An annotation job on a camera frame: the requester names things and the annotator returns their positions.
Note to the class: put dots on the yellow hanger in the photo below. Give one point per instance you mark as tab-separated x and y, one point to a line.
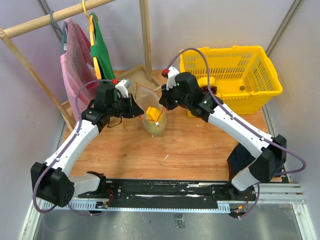
91	30

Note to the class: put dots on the green cabbage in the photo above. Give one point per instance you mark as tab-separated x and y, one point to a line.
153	128

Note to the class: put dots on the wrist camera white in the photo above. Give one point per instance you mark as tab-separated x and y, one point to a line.
170	74
122	88

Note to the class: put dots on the green shirt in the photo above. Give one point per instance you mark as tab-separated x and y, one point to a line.
100	51

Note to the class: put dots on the teal hanger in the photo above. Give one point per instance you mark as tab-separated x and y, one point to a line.
62	33

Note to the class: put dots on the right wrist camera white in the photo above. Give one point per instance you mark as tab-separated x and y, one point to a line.
170	74

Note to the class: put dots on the dark navy cloth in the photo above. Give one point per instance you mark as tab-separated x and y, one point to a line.
237	160

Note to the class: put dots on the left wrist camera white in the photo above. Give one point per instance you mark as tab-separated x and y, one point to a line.
122	88

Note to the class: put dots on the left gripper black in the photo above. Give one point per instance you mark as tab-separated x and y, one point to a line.
133	109

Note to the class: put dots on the yellow plastic basket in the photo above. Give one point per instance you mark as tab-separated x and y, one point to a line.
232	68

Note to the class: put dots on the yellow mango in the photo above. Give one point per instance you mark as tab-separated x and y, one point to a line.
203	81

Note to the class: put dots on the wooden clothes rack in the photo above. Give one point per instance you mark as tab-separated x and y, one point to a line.
31	82

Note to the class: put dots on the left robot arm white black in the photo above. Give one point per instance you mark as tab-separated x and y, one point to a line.
51	179

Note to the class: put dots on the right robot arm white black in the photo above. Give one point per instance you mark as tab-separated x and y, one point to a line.
182	90

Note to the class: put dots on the yellow bell pepper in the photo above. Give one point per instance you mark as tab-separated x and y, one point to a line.
153	113

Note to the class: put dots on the pink shirt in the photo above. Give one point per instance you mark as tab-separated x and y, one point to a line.
77	67

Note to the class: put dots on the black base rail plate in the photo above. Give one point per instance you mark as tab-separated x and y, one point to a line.
176	195

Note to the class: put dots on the clear zip top bag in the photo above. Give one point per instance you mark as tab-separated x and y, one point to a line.
146	97

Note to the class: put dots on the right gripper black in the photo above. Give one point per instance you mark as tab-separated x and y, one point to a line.
164	99

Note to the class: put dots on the aluminium frame rail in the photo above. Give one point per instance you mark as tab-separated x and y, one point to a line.
280	212

